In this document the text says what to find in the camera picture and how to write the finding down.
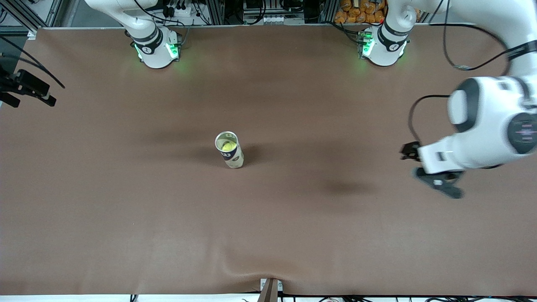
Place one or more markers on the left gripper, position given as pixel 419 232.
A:
pixel 410 151

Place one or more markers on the white blue tennis ball can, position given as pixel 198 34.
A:
pixel 234 158

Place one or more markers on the yellow tennis ball black print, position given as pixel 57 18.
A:
pixel 229 146

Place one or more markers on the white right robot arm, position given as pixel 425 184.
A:
pixel 155 48

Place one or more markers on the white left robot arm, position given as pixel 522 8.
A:
pixel 486 121

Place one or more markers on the bag of orange items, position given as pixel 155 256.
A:
pixel 361 12

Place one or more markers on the brown table cover cloth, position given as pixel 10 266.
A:
pixel 268 218

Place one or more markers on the white power strip with plugs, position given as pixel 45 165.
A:
pixel 178 10

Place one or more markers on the aluminium frame post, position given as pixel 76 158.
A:
pixel 31 32

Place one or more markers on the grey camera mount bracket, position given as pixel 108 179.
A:
pixel 270 289

